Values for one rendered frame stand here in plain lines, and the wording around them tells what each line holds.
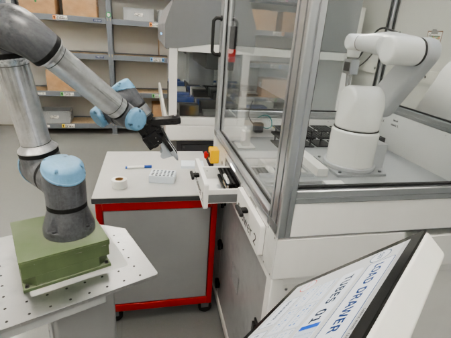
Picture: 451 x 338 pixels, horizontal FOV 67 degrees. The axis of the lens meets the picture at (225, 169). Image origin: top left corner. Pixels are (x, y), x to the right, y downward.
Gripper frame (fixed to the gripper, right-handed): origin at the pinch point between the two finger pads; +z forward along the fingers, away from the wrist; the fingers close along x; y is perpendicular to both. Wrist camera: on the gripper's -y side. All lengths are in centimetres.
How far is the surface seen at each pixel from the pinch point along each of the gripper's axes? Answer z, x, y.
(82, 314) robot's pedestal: 15, 40, 50
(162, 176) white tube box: 13.5, -24.4, 14.8
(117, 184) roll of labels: 3.1, -18.0, 32.7
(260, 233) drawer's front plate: 20, 46, -13
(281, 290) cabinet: 36, 54, -9
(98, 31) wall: -78, -412, 43
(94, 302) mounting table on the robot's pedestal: 7, 50, 37
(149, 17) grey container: -57, -373, -28
